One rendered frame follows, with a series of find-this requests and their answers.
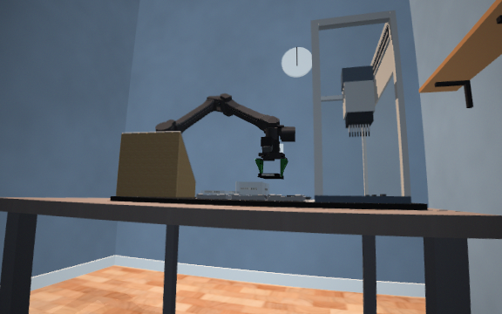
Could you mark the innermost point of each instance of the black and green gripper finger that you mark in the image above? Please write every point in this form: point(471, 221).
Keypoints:
point(283, 161)
point(259, 165)

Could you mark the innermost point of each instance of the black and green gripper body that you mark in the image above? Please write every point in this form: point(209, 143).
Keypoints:
point(272, 156)

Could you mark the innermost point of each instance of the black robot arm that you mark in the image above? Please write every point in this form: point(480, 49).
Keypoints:
point(270, 126)

